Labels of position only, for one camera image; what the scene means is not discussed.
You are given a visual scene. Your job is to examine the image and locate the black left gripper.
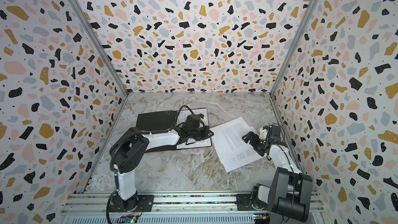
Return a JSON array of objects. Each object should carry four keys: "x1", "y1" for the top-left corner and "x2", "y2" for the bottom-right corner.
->
[{"x1": 189, "y1": 126, "x2": 214, "y2": 141}]

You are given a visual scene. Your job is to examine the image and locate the white text paper sheet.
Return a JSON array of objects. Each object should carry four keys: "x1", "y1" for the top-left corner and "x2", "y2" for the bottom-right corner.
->
[{"x1": 210, "y1": 117, "x2": 262, "y2": 172}]

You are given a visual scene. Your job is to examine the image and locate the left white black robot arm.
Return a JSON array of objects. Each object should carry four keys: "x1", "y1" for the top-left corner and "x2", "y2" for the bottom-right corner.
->
[{"x1": 109, "y1": 111, "x2": 214, "y2": 211}]

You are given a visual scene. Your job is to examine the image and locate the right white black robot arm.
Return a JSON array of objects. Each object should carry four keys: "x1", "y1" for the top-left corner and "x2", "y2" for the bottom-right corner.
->
[{"x1": 242, "y1": 124, "x2": 313, "y2": 223}]

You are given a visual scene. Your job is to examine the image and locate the right circuit board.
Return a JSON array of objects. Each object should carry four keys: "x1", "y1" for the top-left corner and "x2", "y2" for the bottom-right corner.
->
[{"x1": 254, "y1": 213, "x2": 270, "y2": 224}]

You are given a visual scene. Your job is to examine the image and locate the left green circuit board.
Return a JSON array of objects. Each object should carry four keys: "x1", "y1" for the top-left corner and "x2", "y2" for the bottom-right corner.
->
[{"x1": 118, "y1": 215, "x2": 139, "y2": 224}]

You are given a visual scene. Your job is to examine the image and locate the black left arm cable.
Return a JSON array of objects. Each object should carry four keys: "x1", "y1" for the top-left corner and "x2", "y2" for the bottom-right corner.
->
[{"x1": 175, "y1": 105, "x2": 195, "y2": 128}]

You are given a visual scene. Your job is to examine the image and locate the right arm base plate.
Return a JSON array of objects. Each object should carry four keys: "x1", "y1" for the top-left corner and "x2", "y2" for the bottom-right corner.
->
[{"x1": 236, "y1": 193, "x2": 278, "y2": 212}]

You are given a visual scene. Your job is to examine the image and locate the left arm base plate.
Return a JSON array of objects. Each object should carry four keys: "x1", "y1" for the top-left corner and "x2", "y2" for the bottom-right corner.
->
[{"x1": 107, "y1": 194, "x2": 154, "y2": 213}]

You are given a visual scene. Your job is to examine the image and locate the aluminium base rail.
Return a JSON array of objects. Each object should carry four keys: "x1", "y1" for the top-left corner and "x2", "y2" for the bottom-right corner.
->
[{"x1": 60, "y1": 191, "x2": 327, "y2": 224}]

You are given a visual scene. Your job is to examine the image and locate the aluminium corner post right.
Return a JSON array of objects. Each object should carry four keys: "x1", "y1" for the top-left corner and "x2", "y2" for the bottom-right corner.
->
[{"x1": 269, "y1": 0, "x2": 319, "y2": 98}]

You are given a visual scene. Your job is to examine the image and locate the aluminium corner post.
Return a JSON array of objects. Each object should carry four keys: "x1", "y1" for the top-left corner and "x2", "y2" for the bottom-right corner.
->
[
  {"x1": 67, "y1": 0, "x2": 128, "y2": 98},
  {"x1": 269, "y1": 0, "x2": 319, "y2": 98}
]

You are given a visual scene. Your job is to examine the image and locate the aluminium corner post left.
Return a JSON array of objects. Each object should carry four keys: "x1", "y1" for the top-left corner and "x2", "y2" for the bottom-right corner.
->
[{"x1": 67, "y1": 0, "x2": 128, "y2": 98}]

